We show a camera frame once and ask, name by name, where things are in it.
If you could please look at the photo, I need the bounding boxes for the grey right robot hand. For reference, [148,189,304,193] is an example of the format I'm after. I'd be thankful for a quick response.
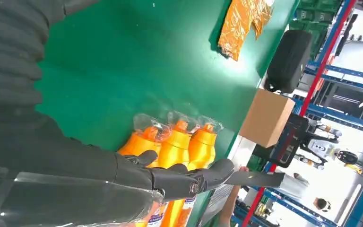
[0,106,235,227]

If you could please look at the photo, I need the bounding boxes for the brown cardboard box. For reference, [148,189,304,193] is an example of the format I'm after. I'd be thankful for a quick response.
[238,88,296,148]

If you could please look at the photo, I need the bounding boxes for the white and black background robot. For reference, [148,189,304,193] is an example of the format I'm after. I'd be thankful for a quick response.
[294,120,362,176]

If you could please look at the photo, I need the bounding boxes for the background person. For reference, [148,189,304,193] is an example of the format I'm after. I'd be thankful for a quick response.
[313,197,332,213]

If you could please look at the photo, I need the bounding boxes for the blue and red shelf rack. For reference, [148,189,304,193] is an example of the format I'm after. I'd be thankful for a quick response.
[231,0,363,227]

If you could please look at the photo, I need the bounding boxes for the black case with white label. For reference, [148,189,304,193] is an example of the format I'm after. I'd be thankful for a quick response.
[264,29,313,94]

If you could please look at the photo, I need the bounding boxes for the green table mat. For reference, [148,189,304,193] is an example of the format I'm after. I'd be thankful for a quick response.
[34,0,301,227]

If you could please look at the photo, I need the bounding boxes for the yellow plastic sheet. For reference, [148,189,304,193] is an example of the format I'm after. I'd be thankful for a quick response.
[217,0,276,61]

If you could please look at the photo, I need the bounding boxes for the green crates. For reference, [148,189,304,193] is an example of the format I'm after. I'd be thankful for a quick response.
[289,0,345,60]

